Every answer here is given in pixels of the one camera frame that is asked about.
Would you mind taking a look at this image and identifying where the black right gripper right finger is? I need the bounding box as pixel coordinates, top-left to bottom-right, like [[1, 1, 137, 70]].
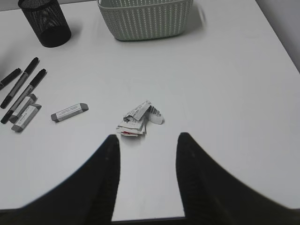
[[176, 133, 300, 225]]

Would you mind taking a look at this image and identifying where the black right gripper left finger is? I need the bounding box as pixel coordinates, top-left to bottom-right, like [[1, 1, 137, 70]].
[[0, 135, 120, 225]]

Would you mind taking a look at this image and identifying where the grey white eraser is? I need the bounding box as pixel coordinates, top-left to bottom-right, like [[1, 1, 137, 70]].
[[51, 103, 89, 122], [9, 93, 37, 123], [11, 104, 42, 133]]

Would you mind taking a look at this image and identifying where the waste paper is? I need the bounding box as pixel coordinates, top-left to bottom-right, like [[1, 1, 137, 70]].
[[116, 100, 165, 136]]

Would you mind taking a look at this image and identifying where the black marker pen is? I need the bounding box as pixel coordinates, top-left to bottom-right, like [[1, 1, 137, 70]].
[[0, 68, 21, 90], [0, 57, 39, 109], [0, 68, 46, 124]]

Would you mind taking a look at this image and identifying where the pale green plastic basket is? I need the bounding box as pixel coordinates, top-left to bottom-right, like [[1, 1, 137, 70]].
[[97, 0, 193, 41]]

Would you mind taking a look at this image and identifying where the black mesh pen holder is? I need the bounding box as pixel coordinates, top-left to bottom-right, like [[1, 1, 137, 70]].
[[18, 0, 71, 48]]

